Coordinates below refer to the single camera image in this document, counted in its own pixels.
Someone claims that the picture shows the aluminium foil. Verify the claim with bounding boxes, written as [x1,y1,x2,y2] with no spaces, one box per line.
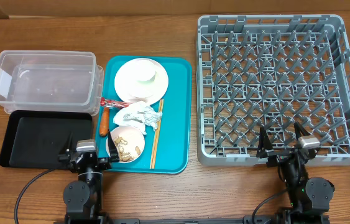
[123,111,162,135]

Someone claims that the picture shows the black plastic tray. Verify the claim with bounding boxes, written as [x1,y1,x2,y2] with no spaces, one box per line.
[0,110,93,170]

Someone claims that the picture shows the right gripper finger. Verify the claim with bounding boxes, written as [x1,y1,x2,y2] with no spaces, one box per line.
[257,126,274,153]
[293,121,310,139]

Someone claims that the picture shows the grey plastic dish rack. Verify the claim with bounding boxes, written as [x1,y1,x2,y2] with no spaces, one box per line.
[196,14,350,166]

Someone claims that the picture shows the peanuts and rice scraps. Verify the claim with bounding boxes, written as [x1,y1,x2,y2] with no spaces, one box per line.
[114,136,142,162]

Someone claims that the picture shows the orange carrot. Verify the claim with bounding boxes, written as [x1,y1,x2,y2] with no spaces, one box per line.
[99,107,109,137]

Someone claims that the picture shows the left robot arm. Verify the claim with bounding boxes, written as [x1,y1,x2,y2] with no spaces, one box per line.
[58,134,119,223]

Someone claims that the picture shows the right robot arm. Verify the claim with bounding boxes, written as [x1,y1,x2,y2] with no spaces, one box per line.
[251,122,335,223]

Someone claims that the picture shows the wooden chopstick right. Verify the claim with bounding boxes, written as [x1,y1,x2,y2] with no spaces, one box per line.
[150,98,164,169]

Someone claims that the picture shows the red snack wrapper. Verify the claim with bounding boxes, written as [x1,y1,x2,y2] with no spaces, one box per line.
[100,98,131,109]

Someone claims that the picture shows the white cup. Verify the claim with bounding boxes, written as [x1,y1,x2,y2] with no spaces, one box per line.
[131,59,156,82]

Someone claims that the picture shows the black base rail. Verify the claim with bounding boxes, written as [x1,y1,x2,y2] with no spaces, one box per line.
[109,215,281,224]

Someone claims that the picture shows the white napkin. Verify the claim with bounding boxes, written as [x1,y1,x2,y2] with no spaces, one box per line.
[113,101,156,126]

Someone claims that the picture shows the large white plate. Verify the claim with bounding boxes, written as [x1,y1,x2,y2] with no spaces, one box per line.
[114,58,168,105]

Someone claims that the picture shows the white bowl under cup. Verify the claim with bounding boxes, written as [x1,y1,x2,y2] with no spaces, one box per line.
[124,78,156,98]

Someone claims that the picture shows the small pink bowl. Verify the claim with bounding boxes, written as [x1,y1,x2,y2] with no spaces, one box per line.
[111,126,145,163]

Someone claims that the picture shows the teal serving tray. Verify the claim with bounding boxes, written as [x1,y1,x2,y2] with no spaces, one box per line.
[95,55,192,174]

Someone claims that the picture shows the clear plastic bin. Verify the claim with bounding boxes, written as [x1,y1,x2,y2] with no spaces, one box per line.
[0,50,104,116]

